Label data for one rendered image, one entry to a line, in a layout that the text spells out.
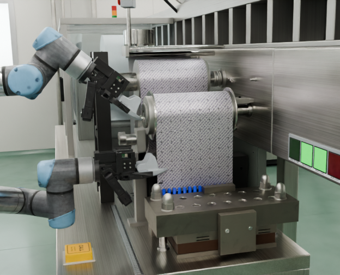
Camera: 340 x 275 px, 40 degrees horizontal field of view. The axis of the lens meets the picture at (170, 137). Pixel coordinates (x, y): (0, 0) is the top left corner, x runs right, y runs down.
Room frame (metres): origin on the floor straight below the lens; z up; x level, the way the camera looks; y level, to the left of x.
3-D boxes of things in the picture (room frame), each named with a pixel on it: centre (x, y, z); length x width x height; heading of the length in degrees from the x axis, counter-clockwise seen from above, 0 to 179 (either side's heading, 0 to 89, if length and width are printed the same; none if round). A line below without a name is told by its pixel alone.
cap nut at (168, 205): (1.16, 0.01, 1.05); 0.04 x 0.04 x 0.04
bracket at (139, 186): (1.40, 0.11, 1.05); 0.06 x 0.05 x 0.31; 104
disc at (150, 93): (1.38, 0.06, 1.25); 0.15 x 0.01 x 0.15; 14
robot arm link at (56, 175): (1.25, 0.31, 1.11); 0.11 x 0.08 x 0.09; 104
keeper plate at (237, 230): (1.15, -0.17, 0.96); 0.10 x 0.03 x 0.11; 104
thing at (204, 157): (1.35, -0.07, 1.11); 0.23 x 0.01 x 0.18; 104
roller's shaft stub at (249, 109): (1.44, -0.22, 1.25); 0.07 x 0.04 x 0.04; 104
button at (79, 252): (1.16, 0.25, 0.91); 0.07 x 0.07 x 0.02; 14
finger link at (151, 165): (1.30, 0.05, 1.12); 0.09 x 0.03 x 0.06; 102
